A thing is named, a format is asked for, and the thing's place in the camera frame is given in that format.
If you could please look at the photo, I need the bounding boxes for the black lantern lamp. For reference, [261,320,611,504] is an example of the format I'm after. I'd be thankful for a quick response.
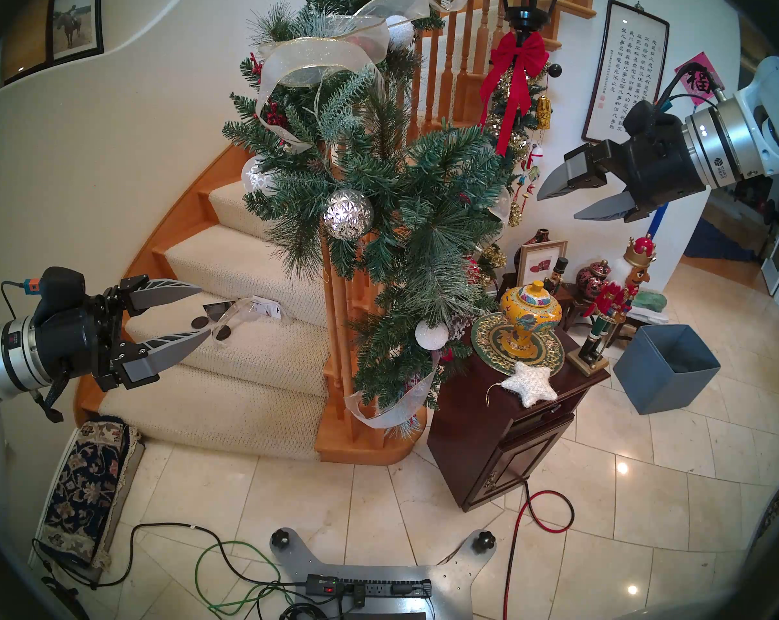
[498,0,568,35]

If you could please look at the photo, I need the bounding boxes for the white glitter star ornament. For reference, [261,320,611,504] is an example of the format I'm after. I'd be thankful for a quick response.
[486,362,558,408]

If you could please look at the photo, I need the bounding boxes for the carpeted wooden staircase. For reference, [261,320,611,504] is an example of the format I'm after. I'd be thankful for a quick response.
[73,0,629,466]

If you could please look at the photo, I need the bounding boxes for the green pine garland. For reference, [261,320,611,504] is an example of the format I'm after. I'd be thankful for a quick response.
[222,0,519,432]

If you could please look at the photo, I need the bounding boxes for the gold tinsel lamp garland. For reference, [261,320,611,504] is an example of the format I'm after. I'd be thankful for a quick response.
[483,63,555,284]

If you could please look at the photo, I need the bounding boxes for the large white ball ornament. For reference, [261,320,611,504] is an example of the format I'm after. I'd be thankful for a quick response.
[384,15,416,50]

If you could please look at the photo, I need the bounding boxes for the clear safety glasses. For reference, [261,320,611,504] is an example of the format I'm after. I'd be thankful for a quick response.
[191,296,284,342]

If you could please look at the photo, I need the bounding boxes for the sheer white gold-edged ribbon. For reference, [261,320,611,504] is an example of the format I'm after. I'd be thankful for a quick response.
[241,0,513,429]

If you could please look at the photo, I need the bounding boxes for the yellow porcelain lidded jar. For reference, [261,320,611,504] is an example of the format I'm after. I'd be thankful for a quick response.
[499,280,563,360]

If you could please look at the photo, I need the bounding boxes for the dark red vase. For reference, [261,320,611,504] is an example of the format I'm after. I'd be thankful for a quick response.
[514,228,552,271]

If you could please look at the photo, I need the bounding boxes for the black floor cable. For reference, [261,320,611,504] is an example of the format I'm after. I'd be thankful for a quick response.
[31,522,313,590]

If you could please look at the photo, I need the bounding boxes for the blue grey square bin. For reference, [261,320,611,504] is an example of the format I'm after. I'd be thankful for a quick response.
[612,324,722,416]

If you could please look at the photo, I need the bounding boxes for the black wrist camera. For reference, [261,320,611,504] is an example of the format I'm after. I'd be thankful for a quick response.
[624,99,671,141]
[33,267,87,322]

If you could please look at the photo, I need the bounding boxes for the black power strip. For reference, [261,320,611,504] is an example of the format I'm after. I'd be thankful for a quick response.
[306,573,432,600]

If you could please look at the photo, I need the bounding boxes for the tall red crowned nutcracker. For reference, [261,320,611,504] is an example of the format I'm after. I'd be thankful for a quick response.
[566,234,658,376]

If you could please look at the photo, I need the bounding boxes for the dark wooden picture frame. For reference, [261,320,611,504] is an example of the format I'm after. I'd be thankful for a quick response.
[1,0,53,83]

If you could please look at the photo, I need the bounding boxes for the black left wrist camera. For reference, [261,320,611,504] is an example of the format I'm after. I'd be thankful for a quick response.
[33,267,87,322]

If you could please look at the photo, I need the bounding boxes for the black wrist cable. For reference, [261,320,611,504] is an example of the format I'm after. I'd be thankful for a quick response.
[654,62,732,112]
[1,278,64,424]

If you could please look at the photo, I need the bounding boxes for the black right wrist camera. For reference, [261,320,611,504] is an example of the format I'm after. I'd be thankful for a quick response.
[624,99,671,141]

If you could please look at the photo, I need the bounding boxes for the dark wood cabinet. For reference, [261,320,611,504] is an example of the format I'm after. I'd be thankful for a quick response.
[426,325,611,513]

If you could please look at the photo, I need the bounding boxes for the clear silver ball ornament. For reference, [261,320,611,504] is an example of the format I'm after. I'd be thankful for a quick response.
[241,155,277,194]

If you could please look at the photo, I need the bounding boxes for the green cable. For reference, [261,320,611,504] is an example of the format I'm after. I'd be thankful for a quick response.
[194,540,284,616]

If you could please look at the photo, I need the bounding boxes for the silver faceted ball ornament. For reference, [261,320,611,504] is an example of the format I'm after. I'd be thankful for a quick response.
[323,189,374,242]

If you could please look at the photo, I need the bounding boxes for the red black cable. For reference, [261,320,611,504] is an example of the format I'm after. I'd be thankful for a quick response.
[503,480,576,620]

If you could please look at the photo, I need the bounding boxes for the framed horse photo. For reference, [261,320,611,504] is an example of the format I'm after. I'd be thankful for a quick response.
[46,0,104,63]

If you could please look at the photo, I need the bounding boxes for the small white picture frame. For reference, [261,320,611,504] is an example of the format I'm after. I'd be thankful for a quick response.
[516,240,568,289]

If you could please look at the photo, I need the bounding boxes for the small black-hat nutcracker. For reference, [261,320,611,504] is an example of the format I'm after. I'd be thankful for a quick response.
[545,257,570,296]

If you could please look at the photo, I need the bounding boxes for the green gold round plate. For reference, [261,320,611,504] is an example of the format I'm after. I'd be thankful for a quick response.
[470,311,566,377]

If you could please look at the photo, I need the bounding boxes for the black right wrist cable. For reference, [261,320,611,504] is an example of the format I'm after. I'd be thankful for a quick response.
[654,62,732,112]

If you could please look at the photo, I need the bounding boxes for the folded patterned rug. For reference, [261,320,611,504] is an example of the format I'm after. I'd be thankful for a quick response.
[31,415,146,571]

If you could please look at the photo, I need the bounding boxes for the red velvet bow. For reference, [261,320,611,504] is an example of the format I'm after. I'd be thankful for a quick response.
[479,31,550,158]

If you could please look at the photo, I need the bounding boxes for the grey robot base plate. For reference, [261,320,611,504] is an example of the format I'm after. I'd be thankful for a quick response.
[270,527,497,620]

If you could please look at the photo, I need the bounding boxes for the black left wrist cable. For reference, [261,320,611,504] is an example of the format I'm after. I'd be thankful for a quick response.
[1,278,64,424]

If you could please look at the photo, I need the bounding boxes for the dark red cloisonne jar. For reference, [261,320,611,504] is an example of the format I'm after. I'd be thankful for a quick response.
[576,259,611,300]

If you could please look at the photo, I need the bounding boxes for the small dark wooden stool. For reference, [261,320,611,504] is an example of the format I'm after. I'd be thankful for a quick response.
[557,289,636,348]

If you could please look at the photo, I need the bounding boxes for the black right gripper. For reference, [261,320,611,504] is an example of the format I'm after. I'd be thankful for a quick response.
[537,118,710,223]

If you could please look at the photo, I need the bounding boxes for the white glitter ball ornament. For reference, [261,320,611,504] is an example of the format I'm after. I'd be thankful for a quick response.
[415,320,450,351]

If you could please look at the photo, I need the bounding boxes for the colourful paper crane string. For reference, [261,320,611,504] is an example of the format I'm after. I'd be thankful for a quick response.
[517,144,545,203]

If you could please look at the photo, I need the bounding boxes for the framed calligraphy scroll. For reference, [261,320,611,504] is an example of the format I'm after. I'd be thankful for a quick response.
[581,0,671,154]

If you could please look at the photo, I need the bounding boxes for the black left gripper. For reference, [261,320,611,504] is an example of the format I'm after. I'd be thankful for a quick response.
[33,276,213,393]

